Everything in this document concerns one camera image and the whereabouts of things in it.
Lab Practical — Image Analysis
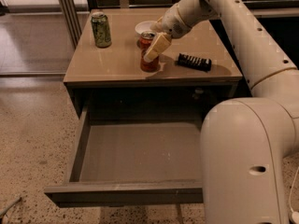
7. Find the open grey top drawer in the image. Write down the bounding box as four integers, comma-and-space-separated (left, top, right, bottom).
45, 102, 204, 208

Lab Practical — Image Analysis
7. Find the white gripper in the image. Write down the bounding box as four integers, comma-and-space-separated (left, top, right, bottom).
143, 3, 195, 63

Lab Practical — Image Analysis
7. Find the grey cabinet with tan top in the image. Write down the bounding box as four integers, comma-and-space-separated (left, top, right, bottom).
64, 8, 242, 114

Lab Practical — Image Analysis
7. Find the red coke can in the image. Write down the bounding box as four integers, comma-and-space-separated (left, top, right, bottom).
139, 31, 159, 72

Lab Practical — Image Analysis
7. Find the green soda can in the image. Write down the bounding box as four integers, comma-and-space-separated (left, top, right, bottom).
91, 11, 112, 48

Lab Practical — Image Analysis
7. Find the white cable with plug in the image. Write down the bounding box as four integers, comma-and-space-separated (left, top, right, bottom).
288, 165, 299, 224

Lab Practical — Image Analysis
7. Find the black snack bar packet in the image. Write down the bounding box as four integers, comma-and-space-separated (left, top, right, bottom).
177, 53, 212, 72

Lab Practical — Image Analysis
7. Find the white bowl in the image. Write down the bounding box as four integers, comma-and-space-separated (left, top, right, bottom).
135, 21, 155, 35

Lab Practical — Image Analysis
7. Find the grey metal post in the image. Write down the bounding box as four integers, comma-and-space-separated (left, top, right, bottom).
59, 0, 81, 49

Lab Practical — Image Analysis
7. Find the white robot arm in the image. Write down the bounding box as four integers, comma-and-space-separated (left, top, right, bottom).
145, 0, 299, 224

